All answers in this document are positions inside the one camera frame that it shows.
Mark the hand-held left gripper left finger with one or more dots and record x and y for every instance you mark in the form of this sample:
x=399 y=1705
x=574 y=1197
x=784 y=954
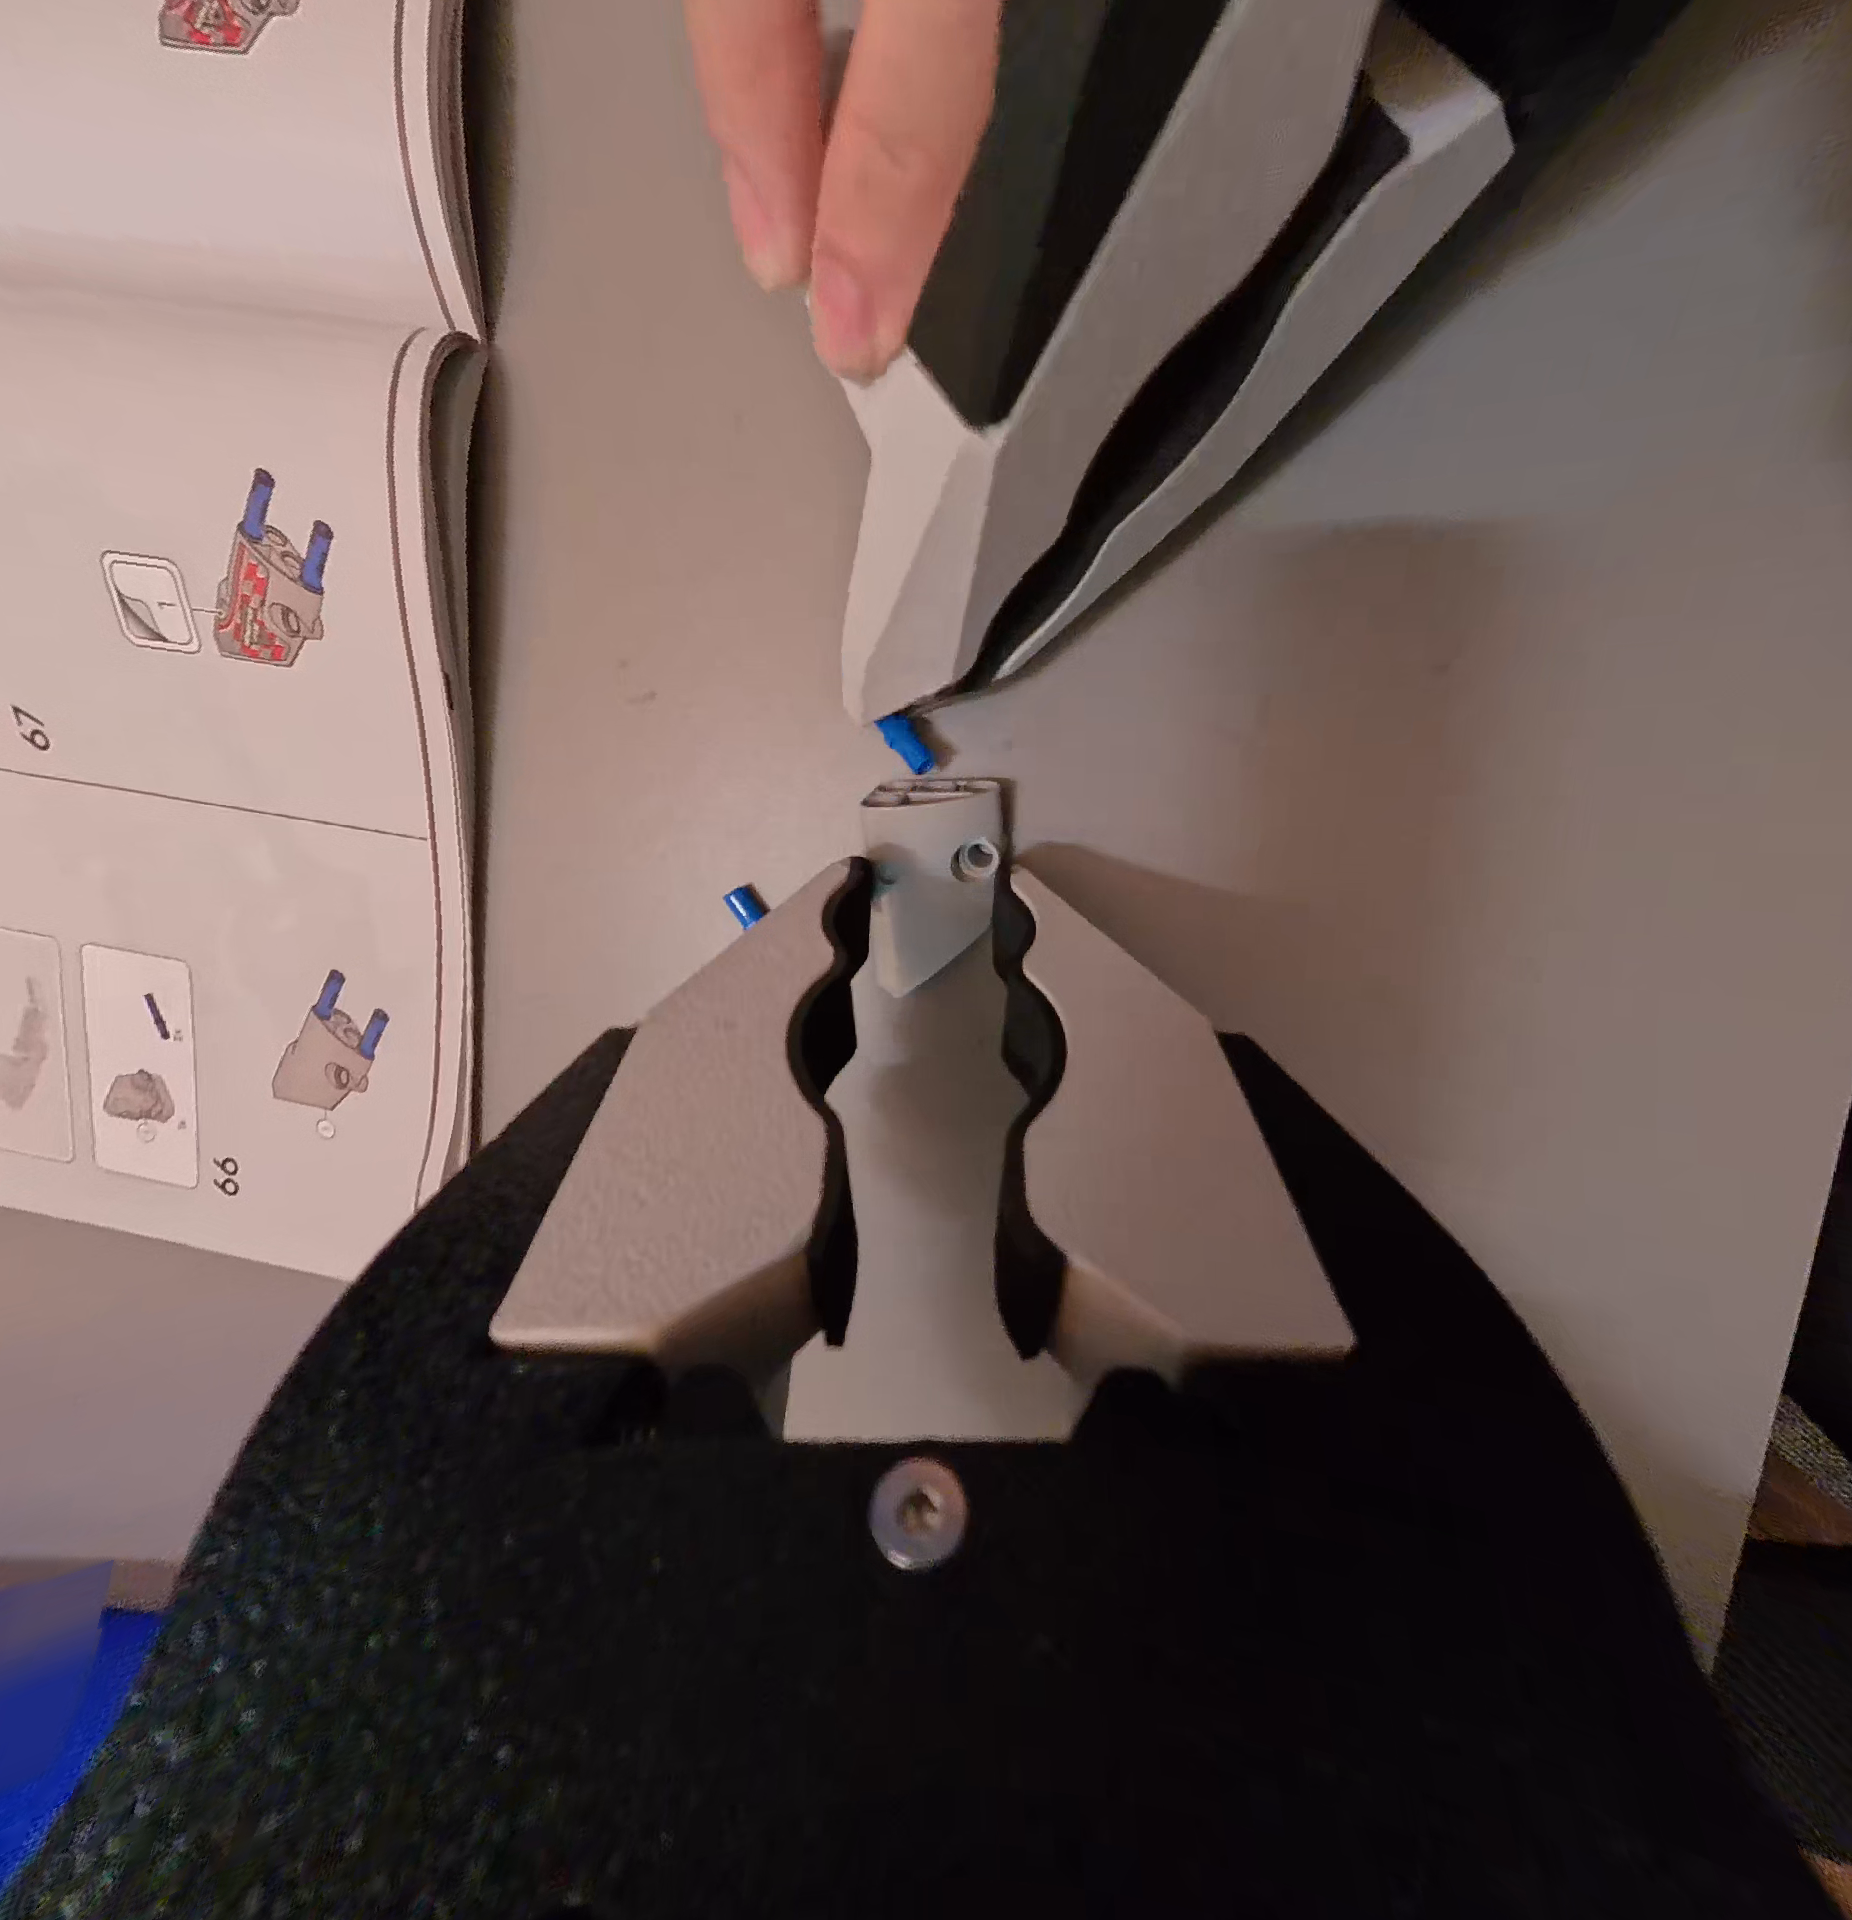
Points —
x=671 y=1185

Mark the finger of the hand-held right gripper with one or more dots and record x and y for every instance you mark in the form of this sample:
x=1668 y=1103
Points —
x=1445 y=164
x=1047 y=451

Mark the grey toy brick piece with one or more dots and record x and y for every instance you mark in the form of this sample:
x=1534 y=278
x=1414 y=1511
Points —
x=927 y=900

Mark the grey desk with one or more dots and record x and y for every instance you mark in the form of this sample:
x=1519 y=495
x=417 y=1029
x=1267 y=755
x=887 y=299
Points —
x=1466 y=675

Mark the blue storage bin square tag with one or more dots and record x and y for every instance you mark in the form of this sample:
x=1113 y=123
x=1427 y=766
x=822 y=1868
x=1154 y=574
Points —
x=40 y=1724

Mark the white instruction booklet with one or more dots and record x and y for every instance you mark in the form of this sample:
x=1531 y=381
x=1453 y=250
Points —
x=190 y=675

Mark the blue toy pin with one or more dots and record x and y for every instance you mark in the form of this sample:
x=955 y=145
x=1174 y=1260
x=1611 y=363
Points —
x=745 y=906
x=904 y=743

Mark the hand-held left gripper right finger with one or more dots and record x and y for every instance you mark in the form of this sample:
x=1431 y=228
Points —
x=1180 y=1185

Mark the person's right hand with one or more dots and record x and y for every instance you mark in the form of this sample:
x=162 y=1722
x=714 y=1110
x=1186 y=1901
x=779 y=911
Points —
x=881 y=164

